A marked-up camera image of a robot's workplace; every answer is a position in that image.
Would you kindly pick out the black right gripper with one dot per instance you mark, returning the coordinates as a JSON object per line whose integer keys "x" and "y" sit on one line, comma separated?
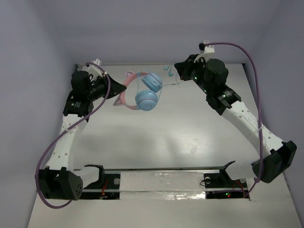
{"x": 185, "y": 67}

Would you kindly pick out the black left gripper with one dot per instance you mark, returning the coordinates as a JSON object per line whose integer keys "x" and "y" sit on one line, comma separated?
{"x": 108, "y": 85}

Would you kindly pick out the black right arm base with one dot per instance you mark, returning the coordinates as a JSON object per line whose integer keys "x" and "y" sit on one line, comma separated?
{"x": 220, "y": 186}

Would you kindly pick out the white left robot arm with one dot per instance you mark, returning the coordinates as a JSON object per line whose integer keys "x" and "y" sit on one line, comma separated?
{"x": 58, "y": 179}

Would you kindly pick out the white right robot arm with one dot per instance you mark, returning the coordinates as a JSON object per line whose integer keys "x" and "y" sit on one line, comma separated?
{"x": 275, "y": 154}

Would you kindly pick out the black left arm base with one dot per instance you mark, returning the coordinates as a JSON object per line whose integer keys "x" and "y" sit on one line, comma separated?
{"x": 98, "y": 183}

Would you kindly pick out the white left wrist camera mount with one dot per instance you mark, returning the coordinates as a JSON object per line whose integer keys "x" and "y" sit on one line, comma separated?
{"x": 94, "y": 70}

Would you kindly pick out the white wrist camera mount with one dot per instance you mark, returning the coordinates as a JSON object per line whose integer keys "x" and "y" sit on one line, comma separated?
{"x": 206, "y": 51}
{"x": 94, "y": 70}

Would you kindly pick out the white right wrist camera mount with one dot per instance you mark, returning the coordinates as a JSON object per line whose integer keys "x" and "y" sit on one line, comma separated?
{"x": 206, "y": 51}

